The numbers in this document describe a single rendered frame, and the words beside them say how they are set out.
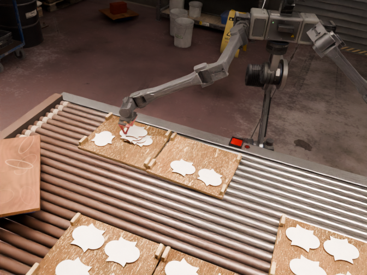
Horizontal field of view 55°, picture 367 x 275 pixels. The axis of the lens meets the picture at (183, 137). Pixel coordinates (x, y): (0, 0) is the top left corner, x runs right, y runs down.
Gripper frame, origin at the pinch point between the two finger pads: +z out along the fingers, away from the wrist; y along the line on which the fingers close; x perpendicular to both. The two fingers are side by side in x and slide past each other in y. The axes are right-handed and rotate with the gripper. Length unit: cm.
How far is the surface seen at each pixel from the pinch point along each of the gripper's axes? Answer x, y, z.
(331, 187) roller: -114, -4, 3
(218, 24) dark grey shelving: 14, 424, 78
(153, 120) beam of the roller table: -8.4, 20.4, 5.3
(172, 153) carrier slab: -29.1, -8.2, 2.9
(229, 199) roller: -65, -29, 4
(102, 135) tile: 12.1, -7.0, 3.0
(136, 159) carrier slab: -12.5, -19.0, 3.4
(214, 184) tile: -56, -24, 1
